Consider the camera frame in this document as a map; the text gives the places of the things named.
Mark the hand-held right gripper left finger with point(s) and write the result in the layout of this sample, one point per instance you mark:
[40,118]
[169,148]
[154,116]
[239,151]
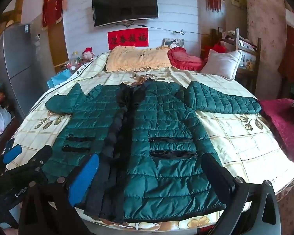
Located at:
[84,178]

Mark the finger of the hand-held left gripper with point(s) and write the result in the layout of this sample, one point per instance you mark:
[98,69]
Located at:
[41,155]
[12,152]

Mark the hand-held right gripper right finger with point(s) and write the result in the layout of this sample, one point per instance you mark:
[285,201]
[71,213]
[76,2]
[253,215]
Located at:
[218,173]

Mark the green quilted jacket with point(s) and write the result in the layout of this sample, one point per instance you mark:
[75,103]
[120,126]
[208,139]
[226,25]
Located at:
[166,127]

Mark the red clothes on chair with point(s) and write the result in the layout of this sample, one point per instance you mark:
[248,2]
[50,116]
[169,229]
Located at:
[216,47]

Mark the floral checked bed sheet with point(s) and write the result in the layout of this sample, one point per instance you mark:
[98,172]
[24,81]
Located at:
[235,146]

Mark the white plastic bag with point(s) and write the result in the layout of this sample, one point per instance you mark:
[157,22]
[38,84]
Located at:
[3,118]

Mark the magenta blanket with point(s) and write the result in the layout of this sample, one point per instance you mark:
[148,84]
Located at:
[284,122]

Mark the grey refrigerator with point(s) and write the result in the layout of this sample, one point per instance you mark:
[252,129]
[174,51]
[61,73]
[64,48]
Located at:
[17,61]

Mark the cluster of small toys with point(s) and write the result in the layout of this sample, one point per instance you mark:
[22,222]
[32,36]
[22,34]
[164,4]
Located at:
[73,62]

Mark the wooden door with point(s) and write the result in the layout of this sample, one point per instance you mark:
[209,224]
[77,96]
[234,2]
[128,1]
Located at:
[58,49]

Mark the white pillow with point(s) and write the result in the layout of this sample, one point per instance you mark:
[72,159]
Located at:
[221,64]

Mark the plush toy with red hat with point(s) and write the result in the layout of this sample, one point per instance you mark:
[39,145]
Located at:
[87,53]

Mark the wooden chair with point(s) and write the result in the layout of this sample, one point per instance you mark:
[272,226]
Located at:
[250,61]

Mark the red heart-shaped cushion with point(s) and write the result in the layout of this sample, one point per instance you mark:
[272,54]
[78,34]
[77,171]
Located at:
[183,60]

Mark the yellow ruffled pillow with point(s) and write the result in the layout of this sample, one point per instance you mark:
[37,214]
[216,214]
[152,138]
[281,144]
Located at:
[137,58]

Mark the framed photo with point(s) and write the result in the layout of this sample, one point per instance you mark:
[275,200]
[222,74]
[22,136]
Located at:
[173,43]

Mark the red hanging garment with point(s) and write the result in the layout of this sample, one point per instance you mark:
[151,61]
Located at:
[292,53]

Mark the red fringed pennant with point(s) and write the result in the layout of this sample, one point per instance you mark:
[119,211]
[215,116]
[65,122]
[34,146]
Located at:
[52,5]

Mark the red wall banner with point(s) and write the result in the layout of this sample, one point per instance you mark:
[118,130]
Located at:
[127,38]

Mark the black wall television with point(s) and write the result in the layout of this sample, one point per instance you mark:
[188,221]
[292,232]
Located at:
[125,6]

